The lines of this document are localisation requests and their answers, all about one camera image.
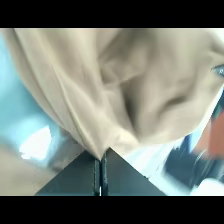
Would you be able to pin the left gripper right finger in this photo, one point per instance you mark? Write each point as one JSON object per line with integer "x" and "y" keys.
{"x": 128, "y": 180}

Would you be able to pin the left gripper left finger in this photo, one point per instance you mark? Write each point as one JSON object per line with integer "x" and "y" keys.
{"x": 76, "y": 178}

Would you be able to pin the beige shirt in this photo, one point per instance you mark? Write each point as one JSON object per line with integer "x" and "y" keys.
{"x": 110, "y": 83}

